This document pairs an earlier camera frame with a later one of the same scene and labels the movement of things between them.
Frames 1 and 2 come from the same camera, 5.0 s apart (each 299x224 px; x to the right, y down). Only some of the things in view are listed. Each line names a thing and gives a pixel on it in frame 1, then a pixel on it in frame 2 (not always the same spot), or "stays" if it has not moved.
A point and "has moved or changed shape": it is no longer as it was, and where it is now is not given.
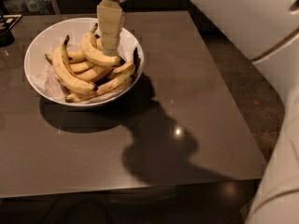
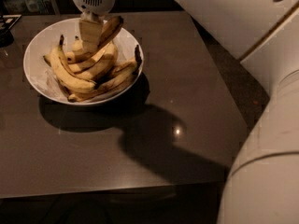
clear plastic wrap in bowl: [49, 85] stays
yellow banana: [94, 53] has moved or changed shape
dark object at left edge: [7, 21] stays
